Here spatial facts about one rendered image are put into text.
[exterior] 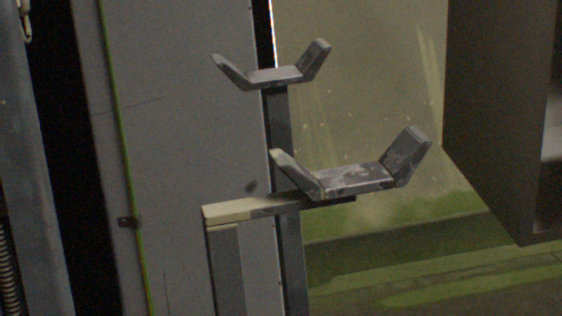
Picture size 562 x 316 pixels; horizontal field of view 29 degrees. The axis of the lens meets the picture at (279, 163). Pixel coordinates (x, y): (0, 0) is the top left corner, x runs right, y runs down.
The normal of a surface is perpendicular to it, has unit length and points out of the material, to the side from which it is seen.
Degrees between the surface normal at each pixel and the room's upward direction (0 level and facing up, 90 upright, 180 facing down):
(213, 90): 90
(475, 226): 90
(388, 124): 57
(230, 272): 90
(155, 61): 90
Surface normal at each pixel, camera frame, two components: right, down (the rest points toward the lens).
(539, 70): 0.26, 0.51
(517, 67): -0.96, 0.18
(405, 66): 0.12, -0.22
